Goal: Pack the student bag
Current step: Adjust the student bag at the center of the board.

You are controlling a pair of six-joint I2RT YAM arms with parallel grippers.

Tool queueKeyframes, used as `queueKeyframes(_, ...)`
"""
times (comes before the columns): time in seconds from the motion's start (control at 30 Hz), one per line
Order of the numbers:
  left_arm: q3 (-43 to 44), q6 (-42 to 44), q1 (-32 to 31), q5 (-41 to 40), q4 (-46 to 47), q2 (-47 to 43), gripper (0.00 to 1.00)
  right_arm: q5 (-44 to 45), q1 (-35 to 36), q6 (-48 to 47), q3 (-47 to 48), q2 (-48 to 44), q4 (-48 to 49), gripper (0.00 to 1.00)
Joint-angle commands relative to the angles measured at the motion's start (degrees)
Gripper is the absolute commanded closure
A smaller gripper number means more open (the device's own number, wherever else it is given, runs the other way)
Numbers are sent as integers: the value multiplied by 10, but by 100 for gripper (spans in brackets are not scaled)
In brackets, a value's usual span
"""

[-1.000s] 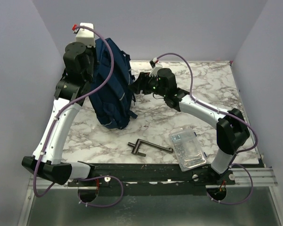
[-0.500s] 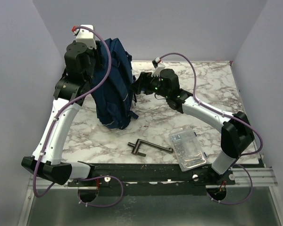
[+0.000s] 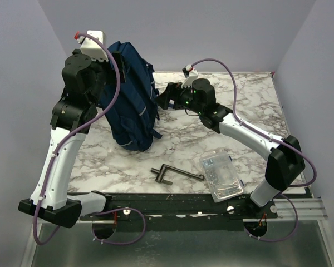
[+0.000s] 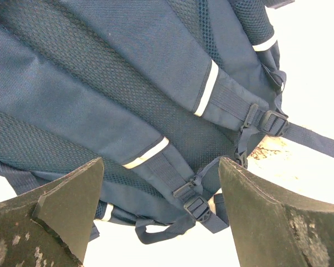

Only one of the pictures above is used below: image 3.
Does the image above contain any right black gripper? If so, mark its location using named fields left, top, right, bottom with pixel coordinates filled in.
left=153, top=81, right=203, bottom=116

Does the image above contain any navy blue student backpack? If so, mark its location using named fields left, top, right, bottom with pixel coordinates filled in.
left=105, top=41, right=162, bottom=151

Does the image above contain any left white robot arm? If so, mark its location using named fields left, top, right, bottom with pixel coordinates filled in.
left=18, top=49, right=125, bottom=228

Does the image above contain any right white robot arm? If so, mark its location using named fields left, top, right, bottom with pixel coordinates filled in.
left=155, top=78, right=305, bottom=218

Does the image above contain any clear plastic pencil case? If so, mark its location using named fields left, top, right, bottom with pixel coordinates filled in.
left=199, top=152, right=244, bottom=203

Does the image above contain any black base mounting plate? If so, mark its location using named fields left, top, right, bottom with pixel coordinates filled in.
left=80, top=193, right=315, bottom=233

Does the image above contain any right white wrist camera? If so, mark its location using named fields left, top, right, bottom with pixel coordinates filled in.
left=181, top=64, right=199, bottom=88

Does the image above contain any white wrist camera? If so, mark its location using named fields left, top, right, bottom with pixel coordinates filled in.
left=181, top=64, right=199, bottom=88
left=75, top=30, right=109, bottom=62

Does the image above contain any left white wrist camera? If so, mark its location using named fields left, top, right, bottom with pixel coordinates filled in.
left=75, top=30, right=109, bottom=62

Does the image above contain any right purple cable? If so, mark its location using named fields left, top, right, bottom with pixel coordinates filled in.
left=190, top=58, right=317, bottom=242

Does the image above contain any aluminium rail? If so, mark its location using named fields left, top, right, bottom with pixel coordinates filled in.
left=72, top=197, right=329, bottom=225

